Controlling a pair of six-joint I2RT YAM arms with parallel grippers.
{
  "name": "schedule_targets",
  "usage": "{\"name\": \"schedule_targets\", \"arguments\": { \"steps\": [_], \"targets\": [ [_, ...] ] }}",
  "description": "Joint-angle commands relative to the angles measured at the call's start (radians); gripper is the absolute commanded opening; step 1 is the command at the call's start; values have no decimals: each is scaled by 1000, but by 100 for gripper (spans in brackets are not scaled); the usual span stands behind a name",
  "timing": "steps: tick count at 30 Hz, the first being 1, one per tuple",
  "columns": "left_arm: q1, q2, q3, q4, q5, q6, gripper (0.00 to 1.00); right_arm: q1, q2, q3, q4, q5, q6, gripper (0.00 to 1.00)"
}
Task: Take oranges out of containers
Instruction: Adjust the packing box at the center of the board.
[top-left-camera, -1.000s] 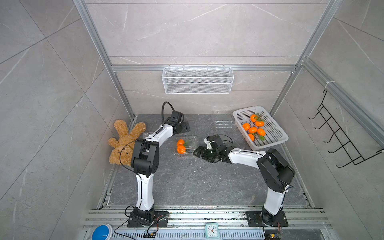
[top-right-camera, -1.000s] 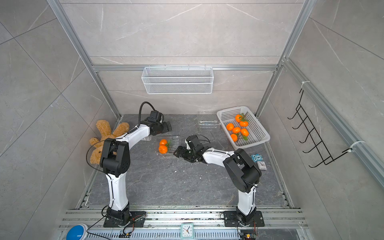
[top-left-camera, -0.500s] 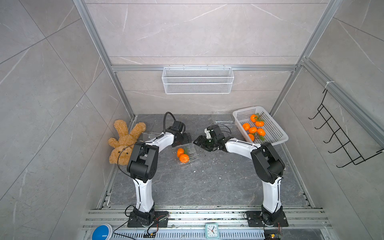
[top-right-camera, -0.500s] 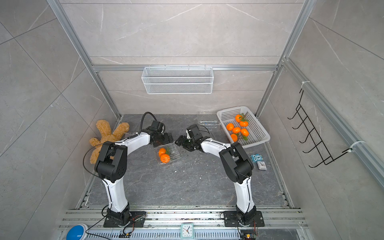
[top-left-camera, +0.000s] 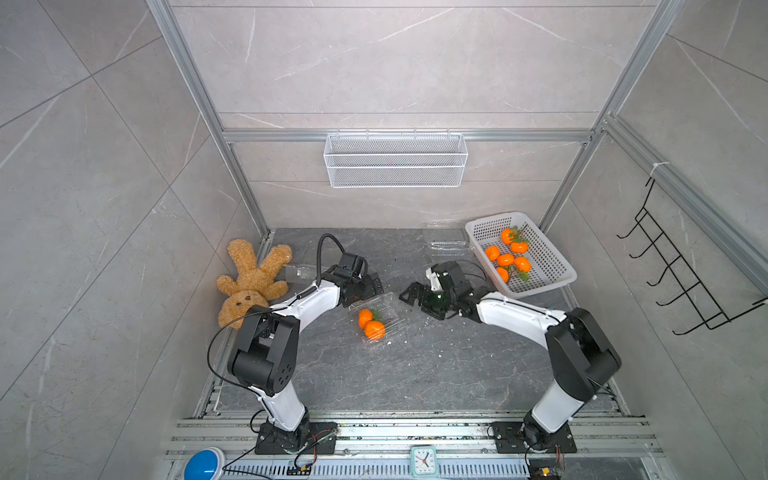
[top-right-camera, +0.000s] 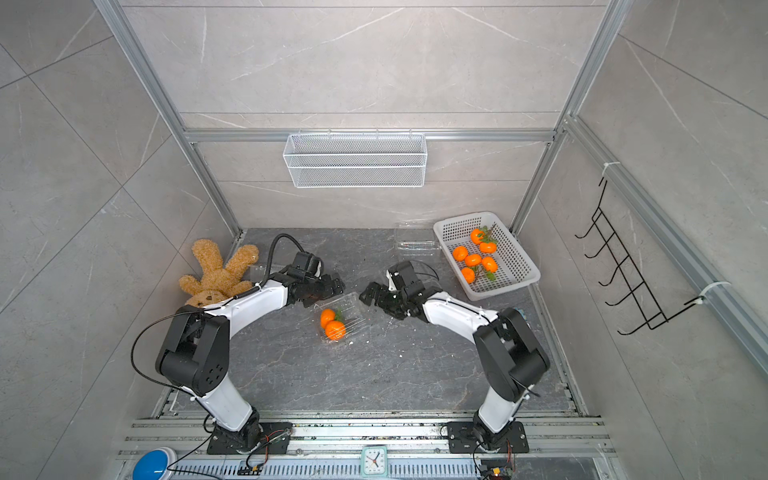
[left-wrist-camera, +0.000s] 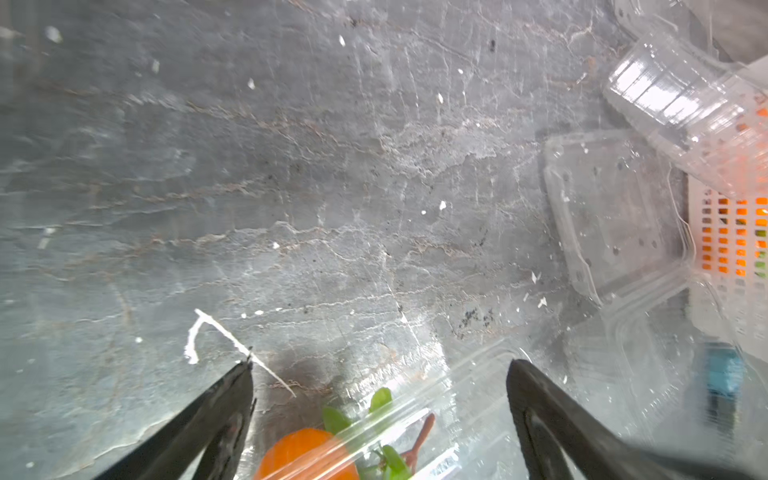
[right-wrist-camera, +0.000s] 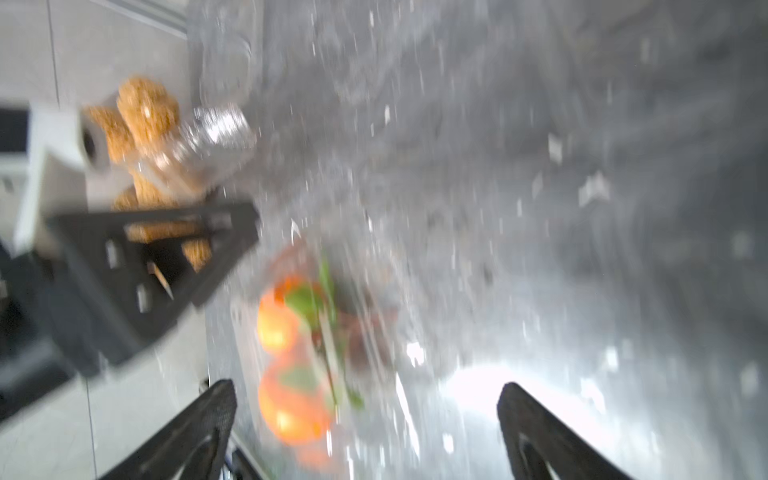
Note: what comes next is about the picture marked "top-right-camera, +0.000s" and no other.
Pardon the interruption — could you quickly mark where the orange three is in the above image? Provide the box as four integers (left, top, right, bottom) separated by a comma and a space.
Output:
324, 320, 347, 341

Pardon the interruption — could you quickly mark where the orange five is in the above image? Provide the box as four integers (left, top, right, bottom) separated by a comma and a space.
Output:
470, 229, 487, 245

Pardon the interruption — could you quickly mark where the brown teddy bear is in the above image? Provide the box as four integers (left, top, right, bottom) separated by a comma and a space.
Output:
179, 239, 259, 308

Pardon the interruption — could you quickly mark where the clear plastic container front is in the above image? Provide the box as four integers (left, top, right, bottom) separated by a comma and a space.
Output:
394, 222, 440, 258

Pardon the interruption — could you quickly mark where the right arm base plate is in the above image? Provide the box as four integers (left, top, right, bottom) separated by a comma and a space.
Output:
445, 421, 530, 454

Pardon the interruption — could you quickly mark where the orange seven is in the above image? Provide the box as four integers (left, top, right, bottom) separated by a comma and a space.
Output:
464, 254, 483, 268

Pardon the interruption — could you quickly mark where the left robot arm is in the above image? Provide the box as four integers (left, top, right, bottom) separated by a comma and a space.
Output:
155, 252, 344, 436

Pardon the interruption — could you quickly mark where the orange four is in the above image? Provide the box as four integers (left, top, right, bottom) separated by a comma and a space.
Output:
320, 309, 337, 329

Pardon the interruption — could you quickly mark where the orange eight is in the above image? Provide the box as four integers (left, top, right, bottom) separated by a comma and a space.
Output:
481, 256, 498, 273

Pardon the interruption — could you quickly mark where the teal front alarm clock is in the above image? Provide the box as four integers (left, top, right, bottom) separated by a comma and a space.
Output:
360, 445, 389, 478

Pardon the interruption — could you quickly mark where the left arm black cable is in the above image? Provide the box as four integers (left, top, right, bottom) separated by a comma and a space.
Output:
260, 233, 307, 289

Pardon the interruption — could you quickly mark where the orange two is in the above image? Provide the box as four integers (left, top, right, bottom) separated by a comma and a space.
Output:
461, 267, 476, 284

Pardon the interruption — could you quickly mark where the black wall hook rack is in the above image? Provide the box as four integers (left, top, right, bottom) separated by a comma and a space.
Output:
574, 176, 730, 337

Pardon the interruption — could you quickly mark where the orange one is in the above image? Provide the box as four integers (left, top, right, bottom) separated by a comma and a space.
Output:
453, 246, 470, 263

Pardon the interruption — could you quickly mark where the clear plastic container back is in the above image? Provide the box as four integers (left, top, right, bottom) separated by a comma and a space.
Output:
311, 292, 372, 346

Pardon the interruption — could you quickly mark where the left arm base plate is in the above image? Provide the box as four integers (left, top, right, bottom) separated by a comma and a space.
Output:
206, 422, 293, 455

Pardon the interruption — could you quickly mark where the clear plastic container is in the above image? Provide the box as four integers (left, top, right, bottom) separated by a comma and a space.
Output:
394, 222, 440, 258
311, 292, 372, 346

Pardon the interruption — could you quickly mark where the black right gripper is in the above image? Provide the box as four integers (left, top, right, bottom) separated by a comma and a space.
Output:
361, 285, 411, 321

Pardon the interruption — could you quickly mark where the white perforated plastic basket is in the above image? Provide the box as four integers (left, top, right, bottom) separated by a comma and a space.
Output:
433, 212, 541, 301

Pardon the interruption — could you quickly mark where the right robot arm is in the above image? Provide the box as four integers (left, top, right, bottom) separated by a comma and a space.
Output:
359, 261, 550, 453

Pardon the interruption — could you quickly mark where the blue round button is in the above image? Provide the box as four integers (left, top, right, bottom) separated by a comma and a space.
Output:
131, 447, 177, 480

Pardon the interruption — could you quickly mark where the white wire wall basket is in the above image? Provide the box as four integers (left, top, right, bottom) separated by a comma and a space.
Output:
283, 132, 428, 188

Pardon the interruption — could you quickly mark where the orange six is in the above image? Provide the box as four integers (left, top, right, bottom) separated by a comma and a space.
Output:
478, 242, 497, 254

